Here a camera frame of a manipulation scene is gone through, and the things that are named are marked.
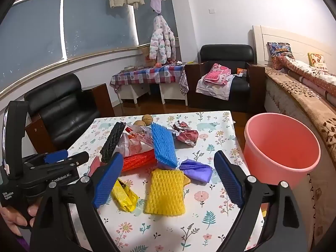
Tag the yellow floral pillow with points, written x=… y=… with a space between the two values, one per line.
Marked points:
x=317 y=60

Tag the bed with brown floral cover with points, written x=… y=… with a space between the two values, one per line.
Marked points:
x=302 y=105

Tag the purple hat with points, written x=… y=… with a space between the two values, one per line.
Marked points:
x=156 y=2

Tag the crumpled dark red wrapper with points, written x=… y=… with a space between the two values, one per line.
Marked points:
x=185 y=135

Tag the red and white plastic bag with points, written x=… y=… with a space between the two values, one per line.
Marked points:
x=134 y=144

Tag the white printed sheet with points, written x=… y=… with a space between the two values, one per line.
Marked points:
x=210 y=90

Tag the small orange toy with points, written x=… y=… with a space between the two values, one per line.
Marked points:
x=158 y=65

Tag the white printed puffer jacket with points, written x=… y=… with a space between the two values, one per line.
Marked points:
x=160 y=39

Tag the white side table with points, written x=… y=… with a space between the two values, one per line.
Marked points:
x=134 y=90
x=170 y=92

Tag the pink dotted quilt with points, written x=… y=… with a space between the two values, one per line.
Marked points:
x=302 y=68

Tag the small orange box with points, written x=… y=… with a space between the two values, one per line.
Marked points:
x=241 y=71

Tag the blue foam net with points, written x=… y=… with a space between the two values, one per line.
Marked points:
x=164 y=144

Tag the pink folded blanket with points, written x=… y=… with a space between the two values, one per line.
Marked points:
x=216 y=74

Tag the floral white tablecloth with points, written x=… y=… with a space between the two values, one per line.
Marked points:
x=199 y=215

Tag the small red wrapper piece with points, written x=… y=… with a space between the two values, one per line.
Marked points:
x=94 y=165

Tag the yellow crumpled wrapper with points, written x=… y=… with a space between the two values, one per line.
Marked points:
x=124 y=195

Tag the white wooden headboard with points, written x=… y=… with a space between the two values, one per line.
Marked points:
x=262 y=44

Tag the brown walnut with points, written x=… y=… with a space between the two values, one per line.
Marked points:
x=138 y=124
x=147 y=119

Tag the black foam net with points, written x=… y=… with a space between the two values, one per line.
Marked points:
x=113 y=141

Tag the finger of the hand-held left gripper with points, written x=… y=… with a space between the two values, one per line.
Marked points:
x=56 y=156
x=78 y=158

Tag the pink plastic bucket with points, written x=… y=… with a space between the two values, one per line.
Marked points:
x=283 y=141

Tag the plaid heart tablecloth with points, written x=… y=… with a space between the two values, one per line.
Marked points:
x=147 y=74

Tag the window with grey blinds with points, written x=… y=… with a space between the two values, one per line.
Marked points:
x=92 y=23

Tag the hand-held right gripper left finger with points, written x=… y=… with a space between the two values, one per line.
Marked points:
x=107 y=181

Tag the black leather armchair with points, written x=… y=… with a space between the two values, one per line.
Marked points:
x=225 y=53
x=60 y=110

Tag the person's left hand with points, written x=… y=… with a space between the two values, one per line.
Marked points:
x=15 y=218

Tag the red foam net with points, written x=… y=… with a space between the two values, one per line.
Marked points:
x=139 y=161

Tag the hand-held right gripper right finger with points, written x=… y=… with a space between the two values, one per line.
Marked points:
x=228 y=178

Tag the yellow foam net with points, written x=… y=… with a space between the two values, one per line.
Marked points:
x=165 y=191

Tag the colourful printed pillow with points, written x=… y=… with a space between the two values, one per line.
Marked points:
x=279 y=51

